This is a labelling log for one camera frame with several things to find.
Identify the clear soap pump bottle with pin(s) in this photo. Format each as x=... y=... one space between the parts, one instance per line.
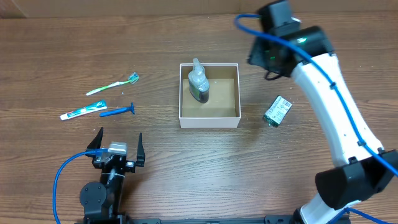
x=198 y=83

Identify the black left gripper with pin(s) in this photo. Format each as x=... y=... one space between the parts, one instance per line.
x=130 y=165

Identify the green white toothbrush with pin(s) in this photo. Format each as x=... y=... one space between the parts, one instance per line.
x=133 y=78

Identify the green white soap packet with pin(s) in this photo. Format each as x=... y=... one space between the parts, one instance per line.
x=277 y=111

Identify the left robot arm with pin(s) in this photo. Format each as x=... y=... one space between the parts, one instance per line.
x=101 y=199

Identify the teal white toothpaste tube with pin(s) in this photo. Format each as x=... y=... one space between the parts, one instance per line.
x=94 y=107

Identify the white cardboard box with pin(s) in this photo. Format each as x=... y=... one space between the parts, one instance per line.
x=223 y=108

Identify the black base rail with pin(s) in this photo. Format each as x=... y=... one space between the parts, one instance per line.
x=268 y=219

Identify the blue disposable razor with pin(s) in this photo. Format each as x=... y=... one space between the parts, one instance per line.
x=119 y=111

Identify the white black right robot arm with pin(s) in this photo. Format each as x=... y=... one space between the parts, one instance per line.
x=362 y=167

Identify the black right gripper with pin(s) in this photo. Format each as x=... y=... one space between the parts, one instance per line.
x=259 y=58

